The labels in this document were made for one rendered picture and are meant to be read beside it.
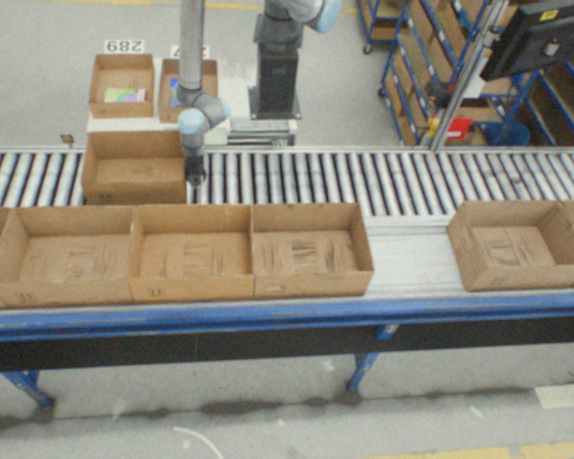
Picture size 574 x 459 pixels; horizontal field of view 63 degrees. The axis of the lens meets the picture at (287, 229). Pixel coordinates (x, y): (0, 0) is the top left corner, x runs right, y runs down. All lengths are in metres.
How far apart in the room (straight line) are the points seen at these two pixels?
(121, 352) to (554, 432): 2.08
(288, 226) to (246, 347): 0.49
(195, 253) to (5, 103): 2.53
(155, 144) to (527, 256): 1.60
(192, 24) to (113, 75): 1.04
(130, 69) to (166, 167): 0.73
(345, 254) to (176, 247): 0.62
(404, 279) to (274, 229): 0.51
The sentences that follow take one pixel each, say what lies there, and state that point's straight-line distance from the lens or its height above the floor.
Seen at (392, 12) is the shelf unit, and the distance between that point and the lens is 4.35.
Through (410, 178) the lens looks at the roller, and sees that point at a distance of 2.30.
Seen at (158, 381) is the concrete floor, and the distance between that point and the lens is 2.49.
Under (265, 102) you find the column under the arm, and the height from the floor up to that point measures 0.83.
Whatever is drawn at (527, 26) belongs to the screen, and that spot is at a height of 1.49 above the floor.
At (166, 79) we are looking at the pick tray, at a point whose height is 0.76.
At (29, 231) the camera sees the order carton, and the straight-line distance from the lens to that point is 1.89.
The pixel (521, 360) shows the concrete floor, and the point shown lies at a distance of 2.90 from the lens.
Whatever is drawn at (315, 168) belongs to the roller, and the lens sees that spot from 2.21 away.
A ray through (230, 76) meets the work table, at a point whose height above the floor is 0.75.
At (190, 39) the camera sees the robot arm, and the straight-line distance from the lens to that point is 1.79.
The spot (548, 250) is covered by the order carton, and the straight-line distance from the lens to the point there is 2.11.
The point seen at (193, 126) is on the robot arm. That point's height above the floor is 1.16.
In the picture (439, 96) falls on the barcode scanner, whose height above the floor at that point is 1.05.
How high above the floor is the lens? 2.33
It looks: 54 degrees down
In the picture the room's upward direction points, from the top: 8 degrees clockwise
